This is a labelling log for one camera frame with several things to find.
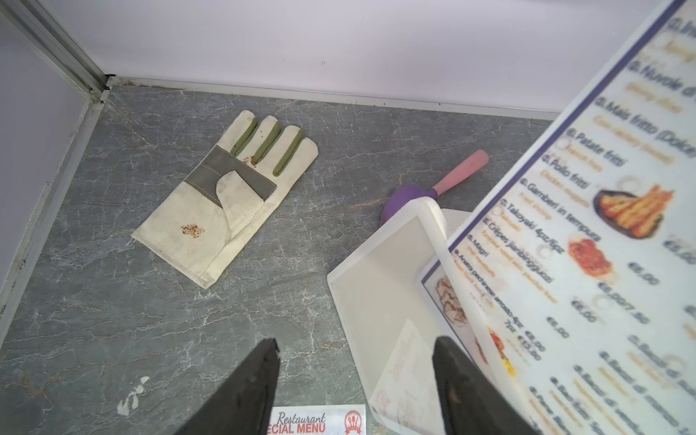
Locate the purple pink spoon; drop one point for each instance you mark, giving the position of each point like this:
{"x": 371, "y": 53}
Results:
{"x": 405, "y": 194}

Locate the yellow header menu sheet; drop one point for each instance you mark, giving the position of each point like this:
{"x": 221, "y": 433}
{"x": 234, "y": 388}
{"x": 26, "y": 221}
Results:
{"x": 572, "y": 284}

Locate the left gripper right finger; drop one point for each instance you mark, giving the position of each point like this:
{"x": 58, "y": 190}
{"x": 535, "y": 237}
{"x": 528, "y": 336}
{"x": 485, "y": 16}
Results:
{"x": 470, "y": 404}

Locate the red special menu sheet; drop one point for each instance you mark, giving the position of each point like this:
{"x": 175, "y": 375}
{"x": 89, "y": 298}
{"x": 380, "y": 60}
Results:
{"x": 322, "y": 420}

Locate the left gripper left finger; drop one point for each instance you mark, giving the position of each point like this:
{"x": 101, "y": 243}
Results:
{"x": 243, "y": 403}

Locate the white menu holder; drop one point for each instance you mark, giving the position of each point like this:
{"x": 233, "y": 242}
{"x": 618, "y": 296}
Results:
{"x": 395, "y": 295}

